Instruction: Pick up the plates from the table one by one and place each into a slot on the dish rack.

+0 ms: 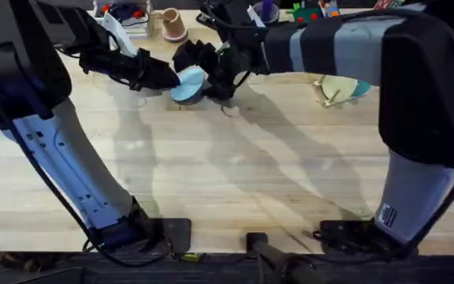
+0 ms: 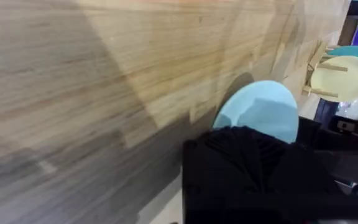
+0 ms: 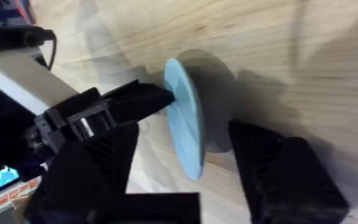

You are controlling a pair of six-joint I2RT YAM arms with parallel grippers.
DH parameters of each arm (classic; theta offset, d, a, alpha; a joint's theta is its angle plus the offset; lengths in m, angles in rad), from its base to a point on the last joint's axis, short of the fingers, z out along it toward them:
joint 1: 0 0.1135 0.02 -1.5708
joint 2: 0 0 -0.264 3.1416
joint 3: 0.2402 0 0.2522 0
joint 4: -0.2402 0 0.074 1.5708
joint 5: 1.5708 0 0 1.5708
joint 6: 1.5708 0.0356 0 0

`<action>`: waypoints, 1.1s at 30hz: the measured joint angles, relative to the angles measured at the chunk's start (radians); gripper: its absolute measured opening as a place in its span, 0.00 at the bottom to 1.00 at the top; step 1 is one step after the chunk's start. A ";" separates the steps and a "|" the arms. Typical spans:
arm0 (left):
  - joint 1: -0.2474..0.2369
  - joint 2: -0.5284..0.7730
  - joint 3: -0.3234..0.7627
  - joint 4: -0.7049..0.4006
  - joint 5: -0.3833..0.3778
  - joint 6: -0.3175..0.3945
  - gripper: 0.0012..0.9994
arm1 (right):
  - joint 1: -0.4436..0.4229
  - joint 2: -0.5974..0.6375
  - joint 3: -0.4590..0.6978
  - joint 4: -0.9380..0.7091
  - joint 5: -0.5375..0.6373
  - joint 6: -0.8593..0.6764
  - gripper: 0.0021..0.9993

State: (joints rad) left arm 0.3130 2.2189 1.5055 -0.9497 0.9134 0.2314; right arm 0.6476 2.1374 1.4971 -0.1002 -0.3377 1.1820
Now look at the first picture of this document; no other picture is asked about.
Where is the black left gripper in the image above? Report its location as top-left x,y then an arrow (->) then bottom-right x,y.
79,47 -> 181,92

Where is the light blue plate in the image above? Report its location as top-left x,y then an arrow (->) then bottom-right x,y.
169,65 -> 209,106

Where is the wooden cup stand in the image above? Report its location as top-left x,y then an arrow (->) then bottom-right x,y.
146,9 -> 165,39

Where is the pink cup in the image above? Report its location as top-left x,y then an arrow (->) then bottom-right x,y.
161,7 -> 189,43

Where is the box of small toys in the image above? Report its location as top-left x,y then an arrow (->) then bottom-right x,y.
91,0 -> 151,29

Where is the right wrist upright plate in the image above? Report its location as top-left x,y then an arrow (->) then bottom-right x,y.
246,5 -> 266,28

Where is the cup with purple item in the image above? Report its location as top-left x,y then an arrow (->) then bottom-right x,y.
251,0 -> 281,24

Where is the green board with toy blocks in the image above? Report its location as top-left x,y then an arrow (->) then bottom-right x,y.
286,1 -> 323,24

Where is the pale green plate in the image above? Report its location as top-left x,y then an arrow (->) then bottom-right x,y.
321,75 -> 359,105

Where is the colourful toy heap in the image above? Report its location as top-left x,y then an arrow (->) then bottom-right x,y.
318,0 -> 341,19

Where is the teal plate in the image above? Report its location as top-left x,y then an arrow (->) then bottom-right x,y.
351,80 -> 373,99

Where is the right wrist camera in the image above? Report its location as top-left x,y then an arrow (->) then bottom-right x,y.
195,0 -> 268,43

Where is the black rail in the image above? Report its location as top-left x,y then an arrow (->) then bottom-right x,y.
0,251 -> 454,284

